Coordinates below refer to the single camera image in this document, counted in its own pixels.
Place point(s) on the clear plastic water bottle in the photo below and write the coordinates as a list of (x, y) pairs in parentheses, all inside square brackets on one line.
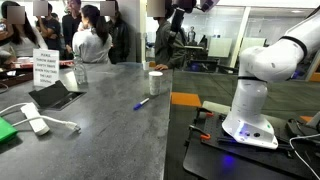
[(80, 71)]

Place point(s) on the long-haired person in white top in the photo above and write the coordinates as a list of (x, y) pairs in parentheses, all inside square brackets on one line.
[(25, 36)]

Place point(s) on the person in black sweater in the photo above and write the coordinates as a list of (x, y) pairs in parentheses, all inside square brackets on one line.
[(70, 26)]

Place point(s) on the person in black jacket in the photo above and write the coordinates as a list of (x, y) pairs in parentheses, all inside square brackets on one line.
[(119, 38)]

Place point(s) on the blue marker pen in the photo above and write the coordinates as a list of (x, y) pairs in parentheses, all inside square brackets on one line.
[(141, 103)]

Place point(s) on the red tray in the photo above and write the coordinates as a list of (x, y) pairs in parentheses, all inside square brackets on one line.
[(23, 64)]

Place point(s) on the small white cup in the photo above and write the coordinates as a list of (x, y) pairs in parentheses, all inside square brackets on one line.
[(145, 65)]

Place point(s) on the distant standing person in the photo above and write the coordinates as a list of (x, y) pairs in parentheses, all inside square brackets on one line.
[(191, 35)]

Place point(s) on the white power adapter block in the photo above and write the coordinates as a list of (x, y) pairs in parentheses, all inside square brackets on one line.
[(34, 118)]

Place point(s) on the white printed paper sign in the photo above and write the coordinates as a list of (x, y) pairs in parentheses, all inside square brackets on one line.
[(46, 67)]

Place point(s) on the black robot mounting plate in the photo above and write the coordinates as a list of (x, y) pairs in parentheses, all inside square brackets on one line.
[(233, 156)]

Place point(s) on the green flat object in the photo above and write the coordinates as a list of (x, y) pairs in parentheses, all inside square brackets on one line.
[(5, 130)]

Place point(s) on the orange-tipped black clamp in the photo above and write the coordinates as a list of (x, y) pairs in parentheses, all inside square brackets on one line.
[(199, 132), (203, 113)]

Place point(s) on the person in grey jacket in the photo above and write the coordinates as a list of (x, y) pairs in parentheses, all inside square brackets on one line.
[(165, 46)]

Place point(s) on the ponytail woman in grey shirt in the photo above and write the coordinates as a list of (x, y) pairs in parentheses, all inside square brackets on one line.
[(91, 41)]

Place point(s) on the black box by robot base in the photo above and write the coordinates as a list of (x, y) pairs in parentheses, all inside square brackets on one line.
[(295, 128)]

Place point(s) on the black table socket hatch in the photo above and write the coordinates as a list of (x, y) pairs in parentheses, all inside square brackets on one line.
[(53, 96)]

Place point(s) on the white whiteboard panel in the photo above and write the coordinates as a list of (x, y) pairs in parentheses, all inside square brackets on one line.
[(252, 44), (219, 47)]

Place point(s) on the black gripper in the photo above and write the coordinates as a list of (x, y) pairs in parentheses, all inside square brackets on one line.
[(185, 4)]

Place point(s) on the white paper cup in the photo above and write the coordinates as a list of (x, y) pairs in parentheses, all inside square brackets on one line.
[(155, 84)]

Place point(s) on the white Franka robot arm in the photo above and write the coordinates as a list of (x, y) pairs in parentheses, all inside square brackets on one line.
[(253, 100)]

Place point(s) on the person in black t-shirt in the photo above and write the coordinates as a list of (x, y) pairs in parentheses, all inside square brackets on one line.
[(50, 30)]

